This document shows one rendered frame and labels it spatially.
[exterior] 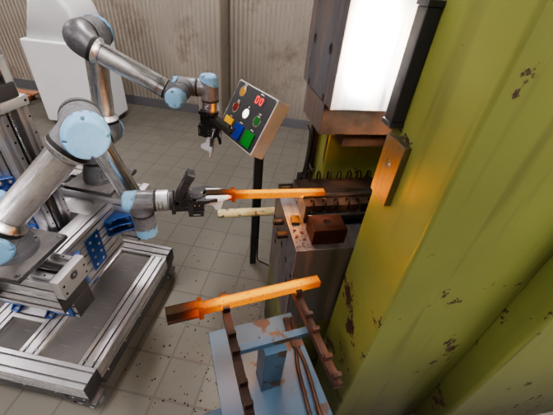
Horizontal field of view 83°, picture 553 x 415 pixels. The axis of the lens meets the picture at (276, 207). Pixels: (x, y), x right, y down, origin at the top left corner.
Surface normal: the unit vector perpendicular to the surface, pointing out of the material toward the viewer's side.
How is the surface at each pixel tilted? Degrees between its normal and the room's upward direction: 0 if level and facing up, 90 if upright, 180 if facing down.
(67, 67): 90
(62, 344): 0
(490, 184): 90
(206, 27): 90
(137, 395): 0
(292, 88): 90
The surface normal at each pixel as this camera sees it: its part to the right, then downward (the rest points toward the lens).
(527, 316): -0.98, 0.04
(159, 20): -0.17, 0.59
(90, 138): 0.61, 0.45
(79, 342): 0.08, -0.79
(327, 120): 0.18, 0.61
